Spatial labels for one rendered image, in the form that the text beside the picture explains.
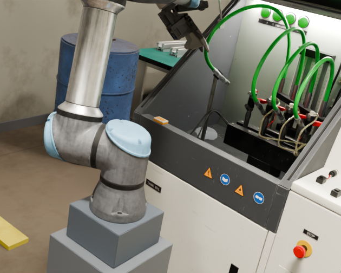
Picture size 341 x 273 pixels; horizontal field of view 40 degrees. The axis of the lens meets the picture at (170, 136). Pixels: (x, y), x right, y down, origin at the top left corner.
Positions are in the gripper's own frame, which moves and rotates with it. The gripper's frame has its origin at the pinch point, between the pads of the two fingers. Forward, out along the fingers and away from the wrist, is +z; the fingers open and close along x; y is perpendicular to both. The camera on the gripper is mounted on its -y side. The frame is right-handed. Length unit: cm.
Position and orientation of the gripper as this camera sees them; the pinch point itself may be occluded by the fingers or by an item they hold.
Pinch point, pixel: (205, 48)
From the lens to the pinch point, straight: 171.0
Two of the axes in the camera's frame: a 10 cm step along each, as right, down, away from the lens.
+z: 5.7, 7.7, 2.8
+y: -7.9, 6.1, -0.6
